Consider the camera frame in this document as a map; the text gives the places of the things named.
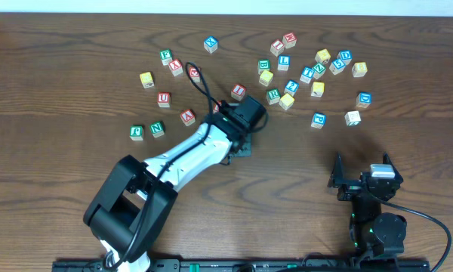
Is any plain wooden block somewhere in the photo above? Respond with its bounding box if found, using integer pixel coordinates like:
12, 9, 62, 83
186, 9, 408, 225
344, 110, 362, 126

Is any red u block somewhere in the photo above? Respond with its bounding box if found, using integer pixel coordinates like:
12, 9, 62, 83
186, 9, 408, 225
157, 92, 171, 108
213, 101, 222, 113

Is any blue D block right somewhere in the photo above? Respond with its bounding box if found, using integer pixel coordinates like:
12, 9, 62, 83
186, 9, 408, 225
356, 92, 372, 108

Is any yellow block near R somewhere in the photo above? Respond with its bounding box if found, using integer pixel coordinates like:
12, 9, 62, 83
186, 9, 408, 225
279, 93, 294, 110

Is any blue L block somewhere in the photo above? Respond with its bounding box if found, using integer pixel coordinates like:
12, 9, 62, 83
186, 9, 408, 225
278, 55, 290, 71

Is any blue d block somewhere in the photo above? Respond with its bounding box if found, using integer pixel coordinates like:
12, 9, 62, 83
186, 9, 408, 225
356, 92, 372, 108
337, 50, 353, 65

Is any red I block top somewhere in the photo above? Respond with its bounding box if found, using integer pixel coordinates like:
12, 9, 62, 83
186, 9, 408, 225
270, 39, 285, 57

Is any blue T block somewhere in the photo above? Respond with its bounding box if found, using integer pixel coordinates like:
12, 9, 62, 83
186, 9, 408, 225
300, 66, 314, 84

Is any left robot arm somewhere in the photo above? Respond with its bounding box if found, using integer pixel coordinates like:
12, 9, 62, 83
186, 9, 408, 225
83, 97, 267, 271

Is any yellow block top right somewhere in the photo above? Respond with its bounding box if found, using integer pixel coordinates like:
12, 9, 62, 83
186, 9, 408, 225
315, 48, 331, 64

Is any blue P block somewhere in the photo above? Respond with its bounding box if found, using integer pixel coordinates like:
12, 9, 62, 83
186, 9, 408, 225
311, 113, 326, 129

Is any red U block centre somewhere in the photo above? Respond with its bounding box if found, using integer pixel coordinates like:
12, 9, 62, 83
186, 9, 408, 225
213, 101, 222, 113

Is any red U block left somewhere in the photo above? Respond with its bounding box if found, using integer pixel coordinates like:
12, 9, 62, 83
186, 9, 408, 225
157, 92, 171, 108

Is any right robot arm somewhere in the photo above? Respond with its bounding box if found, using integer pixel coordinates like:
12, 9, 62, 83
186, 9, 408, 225
328, 153, 407, 271

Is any blue 5 block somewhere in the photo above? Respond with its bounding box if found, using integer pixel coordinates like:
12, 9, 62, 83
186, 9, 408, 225
329, 59, 346, 75

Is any green N block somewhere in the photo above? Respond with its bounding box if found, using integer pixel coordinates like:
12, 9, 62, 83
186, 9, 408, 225
149, 121, 165, 138

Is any blue D block top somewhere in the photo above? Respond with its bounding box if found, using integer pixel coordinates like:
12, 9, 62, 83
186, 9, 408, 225
337, 50, 353, 65

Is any red A block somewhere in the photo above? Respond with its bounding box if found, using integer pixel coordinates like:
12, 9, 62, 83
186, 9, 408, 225
180, 110, 196, 126

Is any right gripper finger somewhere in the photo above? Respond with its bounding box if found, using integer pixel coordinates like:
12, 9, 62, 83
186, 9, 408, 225
329, 153, 344, 182
383, 153, 402, 179

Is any red E block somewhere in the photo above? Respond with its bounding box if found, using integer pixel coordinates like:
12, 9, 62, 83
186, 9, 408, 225
189, 66, 201, 83

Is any green B block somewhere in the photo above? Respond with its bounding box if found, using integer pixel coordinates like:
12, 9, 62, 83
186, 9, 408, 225
257, 59, 270, 74

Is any yellow block far left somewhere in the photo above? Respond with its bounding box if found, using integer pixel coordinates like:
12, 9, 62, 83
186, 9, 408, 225
140, 72, 154, 88

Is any red I block centre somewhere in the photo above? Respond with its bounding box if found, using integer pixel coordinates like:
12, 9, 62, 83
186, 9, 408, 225
231, 84, 246, 101

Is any red i block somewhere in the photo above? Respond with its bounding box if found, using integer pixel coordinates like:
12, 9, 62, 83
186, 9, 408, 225
270, 39, 285, 57
231, 84, 246, 101

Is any red X block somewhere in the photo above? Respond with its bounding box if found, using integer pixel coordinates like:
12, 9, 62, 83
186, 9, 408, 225
168, 59, 183, 76

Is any yellow block near B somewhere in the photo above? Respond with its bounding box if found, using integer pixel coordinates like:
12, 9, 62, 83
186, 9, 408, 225
259, 70, 273, 87

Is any red W block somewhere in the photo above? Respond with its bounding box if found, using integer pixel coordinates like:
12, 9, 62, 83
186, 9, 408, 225
282, 32, 297, 49

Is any yellow block mid right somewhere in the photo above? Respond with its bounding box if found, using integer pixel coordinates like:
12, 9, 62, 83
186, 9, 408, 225
311, 82, 325, 97

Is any blue 2 block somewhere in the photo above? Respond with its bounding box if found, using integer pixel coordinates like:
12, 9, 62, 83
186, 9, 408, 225
284, 79, 299, 97

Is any green J block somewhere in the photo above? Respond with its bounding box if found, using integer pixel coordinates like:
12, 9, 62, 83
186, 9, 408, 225
129, 125, 144, 141

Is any yellow 8 block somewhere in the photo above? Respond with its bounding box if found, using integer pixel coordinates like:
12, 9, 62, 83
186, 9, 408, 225
352, 62, 368, 78

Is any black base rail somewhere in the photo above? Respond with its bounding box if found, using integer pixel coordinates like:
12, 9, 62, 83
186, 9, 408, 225
51, 255, 430, 272

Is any green Z block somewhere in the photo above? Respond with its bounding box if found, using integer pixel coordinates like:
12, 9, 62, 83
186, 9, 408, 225
313, 63, 326, 79

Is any green F block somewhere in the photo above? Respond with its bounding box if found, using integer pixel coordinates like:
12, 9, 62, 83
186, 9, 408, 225
159, 49, 173, 66

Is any green R block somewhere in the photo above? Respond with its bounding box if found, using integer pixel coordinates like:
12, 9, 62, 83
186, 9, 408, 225
266, 88, 281, 105

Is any blue X block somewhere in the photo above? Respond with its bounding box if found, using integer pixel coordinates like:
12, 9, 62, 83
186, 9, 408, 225
204, 36, 218, 54

